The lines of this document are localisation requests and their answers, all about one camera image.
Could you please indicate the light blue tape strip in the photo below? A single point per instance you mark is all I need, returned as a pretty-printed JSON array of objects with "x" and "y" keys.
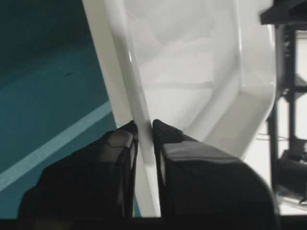
[{"x": 29, "y": 138}]

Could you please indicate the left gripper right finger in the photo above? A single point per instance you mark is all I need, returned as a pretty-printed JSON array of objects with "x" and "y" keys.
[{"x": 202, "y": 187}]

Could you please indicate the black right frame rail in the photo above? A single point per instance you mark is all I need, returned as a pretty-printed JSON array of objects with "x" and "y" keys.
[{"x": 289, "y": 171}]

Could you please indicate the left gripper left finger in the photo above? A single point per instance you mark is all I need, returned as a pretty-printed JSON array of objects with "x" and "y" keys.
[{"x": 95, "y": 181}]

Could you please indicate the white plastic tray case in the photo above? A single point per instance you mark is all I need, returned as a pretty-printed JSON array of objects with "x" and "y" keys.
[{"x": 206, "y": 67}]

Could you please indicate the teal table cloth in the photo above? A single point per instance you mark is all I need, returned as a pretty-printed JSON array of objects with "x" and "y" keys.
[{"x": 47, "y": 60}]

